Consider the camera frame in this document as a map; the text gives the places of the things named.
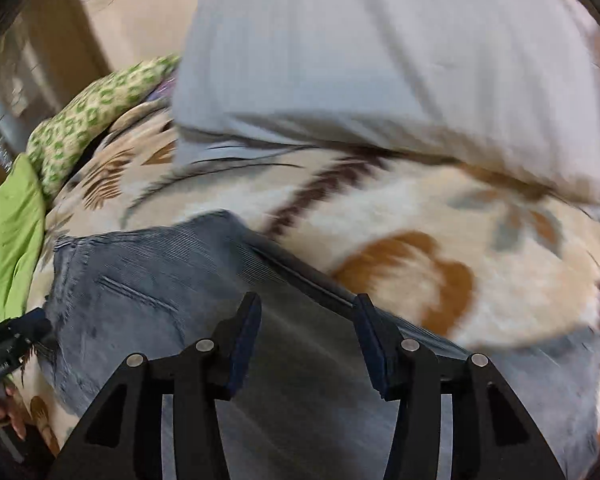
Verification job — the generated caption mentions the purple plastic bag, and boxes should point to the purple plastic bag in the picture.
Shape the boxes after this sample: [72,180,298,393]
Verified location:
[147,77,178,103]

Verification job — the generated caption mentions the leaf print blanket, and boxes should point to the leaf print blanket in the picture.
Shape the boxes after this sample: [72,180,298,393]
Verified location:
[27,95,600,456]

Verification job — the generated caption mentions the grey denim pants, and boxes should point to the grey denim pants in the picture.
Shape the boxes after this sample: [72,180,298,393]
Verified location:
[42,210,600,480]

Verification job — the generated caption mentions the lime green cloth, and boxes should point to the lime green cloth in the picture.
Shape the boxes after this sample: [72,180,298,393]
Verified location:
[0,152,47,331]

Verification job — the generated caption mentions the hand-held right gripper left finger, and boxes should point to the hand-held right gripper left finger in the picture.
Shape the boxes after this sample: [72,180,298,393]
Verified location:
[45,291,262,480]

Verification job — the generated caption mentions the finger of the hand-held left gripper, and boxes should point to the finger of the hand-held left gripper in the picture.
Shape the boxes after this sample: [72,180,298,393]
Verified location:
[20,306,54,345]

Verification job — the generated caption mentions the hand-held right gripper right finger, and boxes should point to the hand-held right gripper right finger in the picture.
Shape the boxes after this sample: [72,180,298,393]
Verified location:
[354,294,566,480]

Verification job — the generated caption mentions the light blue pillow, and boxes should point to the light blue pillow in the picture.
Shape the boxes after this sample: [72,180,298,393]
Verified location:
[172,0,600,206]

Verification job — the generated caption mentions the brown wooden cabinet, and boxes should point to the brown wooden cabinet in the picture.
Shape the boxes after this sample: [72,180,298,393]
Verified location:
[0,0,111,181]

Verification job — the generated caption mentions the person's left hand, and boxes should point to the person's left hand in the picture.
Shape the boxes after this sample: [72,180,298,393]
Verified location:
[0,382,28,443]

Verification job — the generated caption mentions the green patterned pillow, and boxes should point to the green patterned pillow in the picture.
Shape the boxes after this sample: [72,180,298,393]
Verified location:
[26,54,182,198]

